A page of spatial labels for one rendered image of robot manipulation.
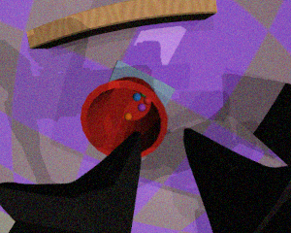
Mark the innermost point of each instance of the tan wooden flat bar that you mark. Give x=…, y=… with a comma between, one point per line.
x=117, y=16

